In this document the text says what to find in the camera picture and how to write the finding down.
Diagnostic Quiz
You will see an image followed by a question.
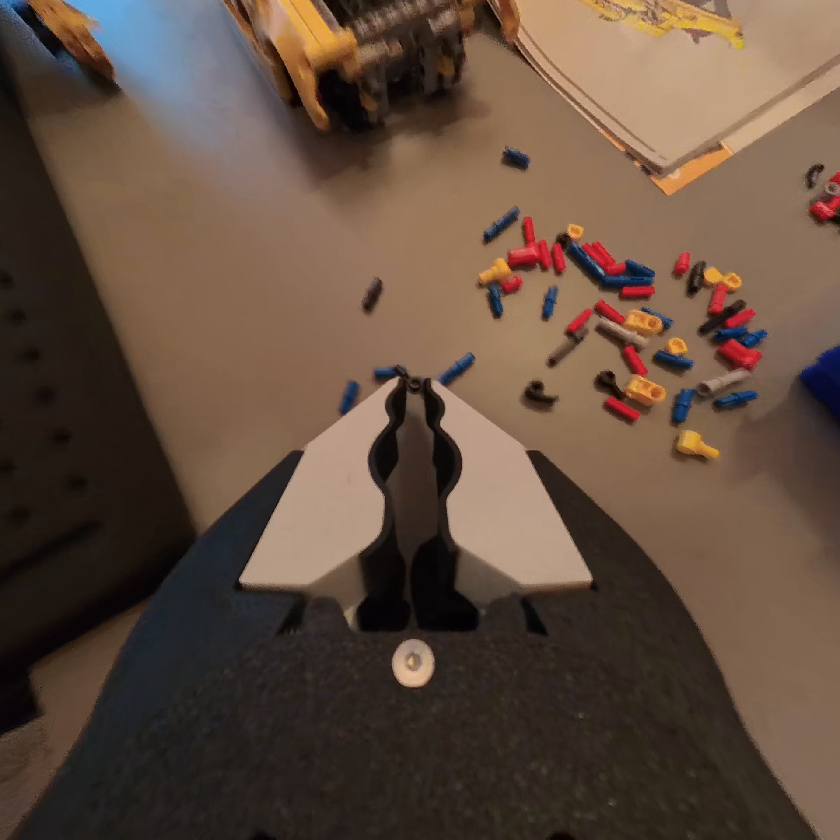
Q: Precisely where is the orange-edged booklet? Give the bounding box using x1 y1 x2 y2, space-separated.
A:
600 128 734 196

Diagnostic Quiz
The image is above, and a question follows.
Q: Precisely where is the black perforated chair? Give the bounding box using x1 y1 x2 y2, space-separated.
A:
0 66 198 729

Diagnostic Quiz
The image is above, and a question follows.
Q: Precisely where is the pile of small coloured pins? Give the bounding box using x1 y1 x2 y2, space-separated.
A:
338 147 840 462

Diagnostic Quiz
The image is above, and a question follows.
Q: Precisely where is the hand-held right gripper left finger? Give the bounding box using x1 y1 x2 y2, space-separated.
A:
239 378 409 614

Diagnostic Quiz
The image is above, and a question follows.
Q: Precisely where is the blue plastic bin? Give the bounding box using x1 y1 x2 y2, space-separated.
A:
799 346 840 422

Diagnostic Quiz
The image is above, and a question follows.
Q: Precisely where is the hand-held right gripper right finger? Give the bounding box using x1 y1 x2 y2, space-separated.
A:
423 378 594 610

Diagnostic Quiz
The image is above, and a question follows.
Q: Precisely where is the open instruction booklet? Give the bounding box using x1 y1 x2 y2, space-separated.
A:
512 0 840 175

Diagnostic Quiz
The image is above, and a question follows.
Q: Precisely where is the grey desk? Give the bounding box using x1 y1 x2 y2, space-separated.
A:
0 0 840 834

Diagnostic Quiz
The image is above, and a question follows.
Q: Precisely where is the yellow brick car model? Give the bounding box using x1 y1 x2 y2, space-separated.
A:
223 0 521 132

